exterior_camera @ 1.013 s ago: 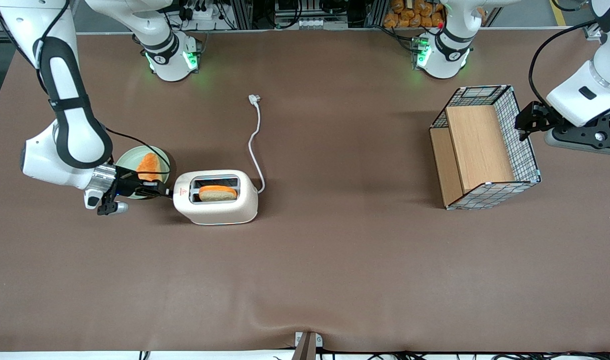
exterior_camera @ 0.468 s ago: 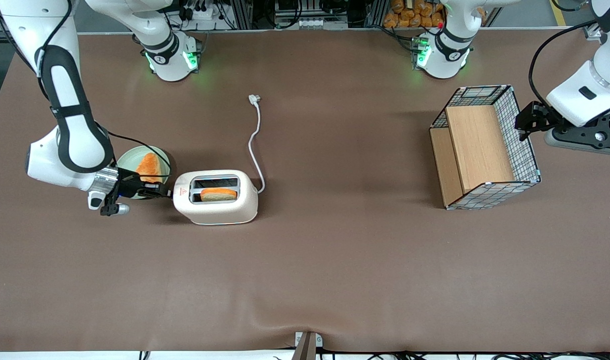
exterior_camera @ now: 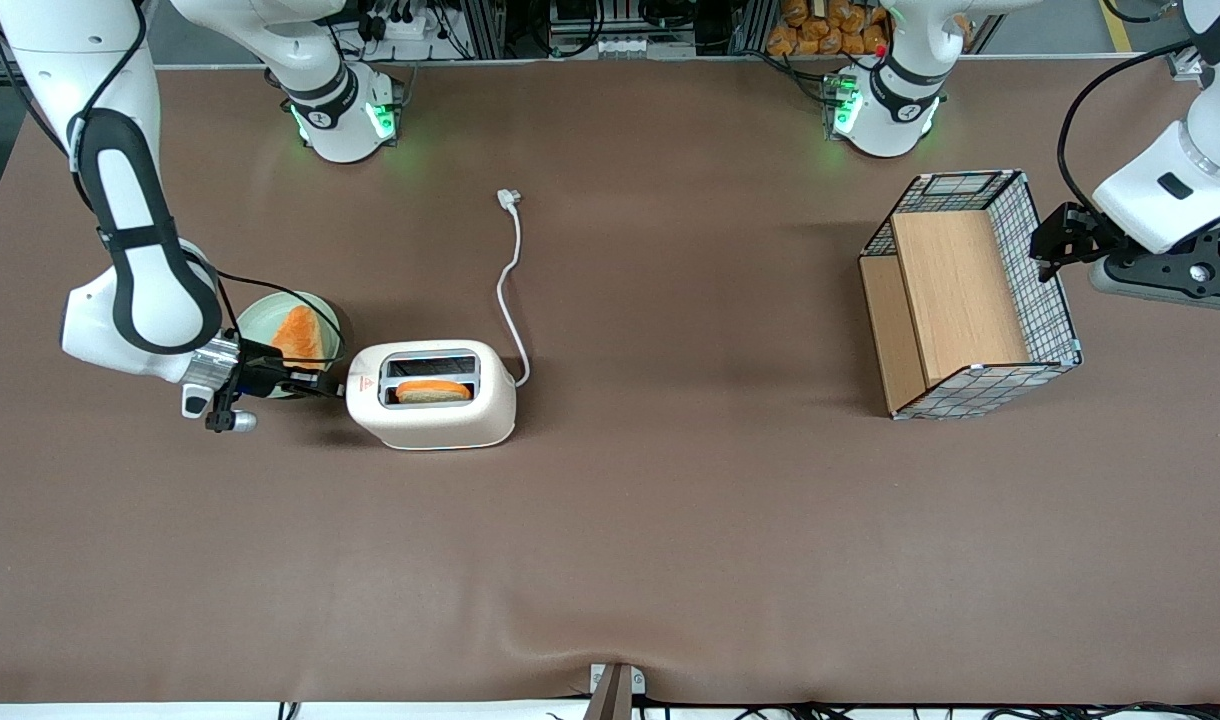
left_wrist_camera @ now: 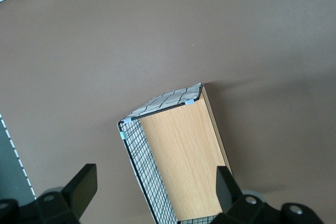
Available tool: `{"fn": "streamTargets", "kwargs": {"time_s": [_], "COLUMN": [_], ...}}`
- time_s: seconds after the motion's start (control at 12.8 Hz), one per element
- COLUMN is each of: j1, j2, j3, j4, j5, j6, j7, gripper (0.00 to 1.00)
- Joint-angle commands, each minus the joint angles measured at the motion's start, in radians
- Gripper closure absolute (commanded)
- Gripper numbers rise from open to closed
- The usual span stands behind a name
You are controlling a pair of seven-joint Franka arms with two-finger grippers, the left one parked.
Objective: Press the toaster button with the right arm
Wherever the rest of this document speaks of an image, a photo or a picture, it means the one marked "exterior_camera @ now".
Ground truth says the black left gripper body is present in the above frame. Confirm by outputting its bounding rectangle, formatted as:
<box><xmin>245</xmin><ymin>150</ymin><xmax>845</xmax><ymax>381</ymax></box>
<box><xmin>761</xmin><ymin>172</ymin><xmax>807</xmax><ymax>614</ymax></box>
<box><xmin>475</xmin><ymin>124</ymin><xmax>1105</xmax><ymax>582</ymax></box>
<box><xmin>1088</xmin><ymin>222</ymin><xmax>1131</xmax><ymax>263</ymax></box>

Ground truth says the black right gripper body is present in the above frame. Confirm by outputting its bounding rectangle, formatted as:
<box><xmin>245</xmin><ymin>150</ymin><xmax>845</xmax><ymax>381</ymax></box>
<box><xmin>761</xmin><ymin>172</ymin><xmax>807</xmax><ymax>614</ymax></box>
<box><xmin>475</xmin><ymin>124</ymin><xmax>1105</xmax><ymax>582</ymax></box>
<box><xmin>232</xmin><ymin>345</ymin><xmax>289</xmax><ymax>401</ymax></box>

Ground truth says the white two-slot toaster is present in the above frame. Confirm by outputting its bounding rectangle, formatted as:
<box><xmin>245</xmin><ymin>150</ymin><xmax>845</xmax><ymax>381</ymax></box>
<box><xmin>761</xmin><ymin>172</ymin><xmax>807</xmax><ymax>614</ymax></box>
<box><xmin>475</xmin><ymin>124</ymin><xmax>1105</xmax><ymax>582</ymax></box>
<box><xmin>342</xmin><ymin>340</ymin><xmax>519</xmax><ymax>451</ymax></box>

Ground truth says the orange triangular toast slice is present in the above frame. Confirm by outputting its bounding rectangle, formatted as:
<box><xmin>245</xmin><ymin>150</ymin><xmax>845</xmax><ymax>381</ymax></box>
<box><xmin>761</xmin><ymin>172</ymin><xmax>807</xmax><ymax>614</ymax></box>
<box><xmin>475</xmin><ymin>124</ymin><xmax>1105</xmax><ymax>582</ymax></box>
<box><xmin>270</xmin><ymin>305</ymin><xmax>328</xmax><ymax>372</ymax></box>

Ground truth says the pale green round plate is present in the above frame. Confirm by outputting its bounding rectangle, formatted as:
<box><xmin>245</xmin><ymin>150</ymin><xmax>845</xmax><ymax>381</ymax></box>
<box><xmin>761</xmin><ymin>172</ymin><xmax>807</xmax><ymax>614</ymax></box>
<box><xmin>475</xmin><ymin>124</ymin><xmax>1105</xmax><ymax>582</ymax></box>
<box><xmin>234</xmin><ymin>292</ymin><xmax>350</xmax><ymax>399</ymax></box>

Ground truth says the bread slice with orange crust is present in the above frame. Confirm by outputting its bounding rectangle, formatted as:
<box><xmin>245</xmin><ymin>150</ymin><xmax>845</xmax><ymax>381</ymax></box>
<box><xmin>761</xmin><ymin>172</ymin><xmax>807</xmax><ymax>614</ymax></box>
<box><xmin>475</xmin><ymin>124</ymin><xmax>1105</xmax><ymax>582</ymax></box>
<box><xmin>396</xmin><ymin>379</ymin><xmax>474</xmax><ymax>405</ymax></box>

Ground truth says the bag of orange bread rolls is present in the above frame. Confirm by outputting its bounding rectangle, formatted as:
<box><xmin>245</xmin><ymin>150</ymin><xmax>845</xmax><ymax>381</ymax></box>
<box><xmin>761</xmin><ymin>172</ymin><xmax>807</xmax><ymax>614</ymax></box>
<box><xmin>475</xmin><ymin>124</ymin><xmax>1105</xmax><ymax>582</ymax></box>
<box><xmin>767</xmin><ymin>0</ymin><xmax>889</xmax><ymax>57</ymax></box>

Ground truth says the white power strip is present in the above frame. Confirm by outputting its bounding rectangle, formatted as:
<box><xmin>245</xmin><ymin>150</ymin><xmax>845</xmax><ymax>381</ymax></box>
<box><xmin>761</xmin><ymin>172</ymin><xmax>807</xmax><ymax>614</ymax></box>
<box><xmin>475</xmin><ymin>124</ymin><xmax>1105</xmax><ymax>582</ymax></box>
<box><xmin>358</xmin><ymin>5</ymin><xmax>443</xmax><ymax>43</ymax></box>

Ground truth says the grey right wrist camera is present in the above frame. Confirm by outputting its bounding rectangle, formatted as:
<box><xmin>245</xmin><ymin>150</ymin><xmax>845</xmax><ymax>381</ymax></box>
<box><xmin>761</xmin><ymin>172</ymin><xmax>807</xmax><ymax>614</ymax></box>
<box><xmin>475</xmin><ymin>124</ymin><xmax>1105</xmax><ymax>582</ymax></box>
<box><xmin>204</xmin><ymin>394</ymin><xmax>259</xmax><ymax>434</ymax></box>

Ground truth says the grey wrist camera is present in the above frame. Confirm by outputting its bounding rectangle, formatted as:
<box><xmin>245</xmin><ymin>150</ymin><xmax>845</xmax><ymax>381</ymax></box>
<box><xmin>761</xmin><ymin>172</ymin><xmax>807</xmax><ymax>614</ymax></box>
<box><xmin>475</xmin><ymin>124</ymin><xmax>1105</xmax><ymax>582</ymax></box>
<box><xmin>1088</xmin><ymin>228</ymin><xmax>1220</xmax><ymax>314</ymax></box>
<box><xmin>204</xmin><ymin>394</ymin><xmax>259</xmax><ymax>434</ymax></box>

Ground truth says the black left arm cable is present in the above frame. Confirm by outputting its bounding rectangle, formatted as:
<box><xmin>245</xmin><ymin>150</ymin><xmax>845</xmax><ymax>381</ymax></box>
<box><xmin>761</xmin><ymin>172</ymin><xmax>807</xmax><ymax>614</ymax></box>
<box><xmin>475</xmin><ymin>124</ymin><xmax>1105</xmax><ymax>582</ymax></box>
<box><xmin>1057</xmin><ymin>40</ymin><xmax>1196</xmax><ymax>216</ymax></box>

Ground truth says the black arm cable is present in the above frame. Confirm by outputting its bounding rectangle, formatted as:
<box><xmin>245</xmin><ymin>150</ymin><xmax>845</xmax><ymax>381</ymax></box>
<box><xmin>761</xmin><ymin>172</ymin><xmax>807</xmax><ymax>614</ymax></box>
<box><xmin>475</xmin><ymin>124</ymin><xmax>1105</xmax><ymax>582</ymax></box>
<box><xmin>1057</xmin><ymin>40</ymin><xmax>1196</xmax><ymax>216</ymax></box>
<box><xmin>0</xmin><ymin>0</ymin><xmax>349</xmax><ymax>366</ymax></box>

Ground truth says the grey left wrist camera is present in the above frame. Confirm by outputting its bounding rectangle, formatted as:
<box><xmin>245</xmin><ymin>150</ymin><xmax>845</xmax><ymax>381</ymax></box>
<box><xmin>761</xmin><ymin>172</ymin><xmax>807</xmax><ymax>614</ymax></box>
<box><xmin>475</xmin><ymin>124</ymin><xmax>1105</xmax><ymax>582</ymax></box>
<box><xmin>1088</xmin><ymin>228</ymin><xmax>1220</xmax><ymax>314</ymax></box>

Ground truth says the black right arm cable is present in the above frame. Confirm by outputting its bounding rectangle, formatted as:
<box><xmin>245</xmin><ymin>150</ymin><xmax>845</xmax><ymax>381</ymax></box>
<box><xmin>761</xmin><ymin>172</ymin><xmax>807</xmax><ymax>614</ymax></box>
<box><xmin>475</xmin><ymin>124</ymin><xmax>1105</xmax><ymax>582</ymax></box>
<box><xmin>0</xmin><ymin>0</ymin><xmax>349</xmax><ymax>366</ymax></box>

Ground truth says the wire basket with wood panels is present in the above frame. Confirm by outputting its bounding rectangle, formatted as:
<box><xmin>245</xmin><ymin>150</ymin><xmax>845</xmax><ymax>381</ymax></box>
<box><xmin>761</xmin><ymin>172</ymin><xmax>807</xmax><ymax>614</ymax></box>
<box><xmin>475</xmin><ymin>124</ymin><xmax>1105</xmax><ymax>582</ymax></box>
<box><xmin>858</xmin><ymin>169</ymin><xmax>1084</xmax><ymax>421</ymax></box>

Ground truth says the white toaster power cord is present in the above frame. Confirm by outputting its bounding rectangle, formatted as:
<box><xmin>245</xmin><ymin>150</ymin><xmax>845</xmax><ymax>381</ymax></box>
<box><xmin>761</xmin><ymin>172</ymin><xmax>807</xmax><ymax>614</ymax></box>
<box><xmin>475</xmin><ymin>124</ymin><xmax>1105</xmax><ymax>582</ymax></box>
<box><xmin>496</xmin><ymin>188</ymin><xmax>532</xmax><ymax>389</ymax></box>

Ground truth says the grey metal table bracket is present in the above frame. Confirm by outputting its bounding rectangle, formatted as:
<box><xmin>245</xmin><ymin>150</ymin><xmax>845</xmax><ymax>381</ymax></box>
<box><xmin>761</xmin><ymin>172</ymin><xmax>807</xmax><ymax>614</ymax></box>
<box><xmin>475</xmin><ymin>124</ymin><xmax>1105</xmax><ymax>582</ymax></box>
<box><xmin>588</xmin><ymin>663</ymin><xmax>648</xmax><ymax>720</ymax></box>

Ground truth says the black cable bundle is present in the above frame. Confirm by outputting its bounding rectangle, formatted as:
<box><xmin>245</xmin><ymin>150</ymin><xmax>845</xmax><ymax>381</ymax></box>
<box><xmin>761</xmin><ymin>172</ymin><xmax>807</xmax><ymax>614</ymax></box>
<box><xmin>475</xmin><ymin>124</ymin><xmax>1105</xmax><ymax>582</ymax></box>
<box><xmin>635</xmin><ymin>700</ymin><xmax>1220</xmax><ymax>720</ymax></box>

